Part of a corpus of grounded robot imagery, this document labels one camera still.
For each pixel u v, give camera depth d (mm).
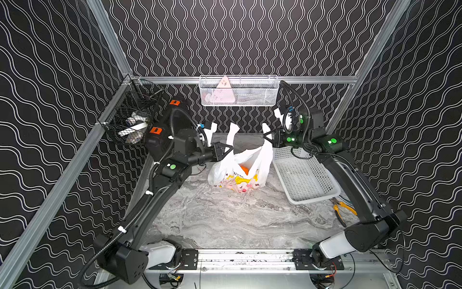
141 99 974
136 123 839
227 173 745
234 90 924
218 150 597
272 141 664
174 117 507
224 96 907
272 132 664
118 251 371
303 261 732
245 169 707
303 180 979
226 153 661
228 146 672
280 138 605
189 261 732
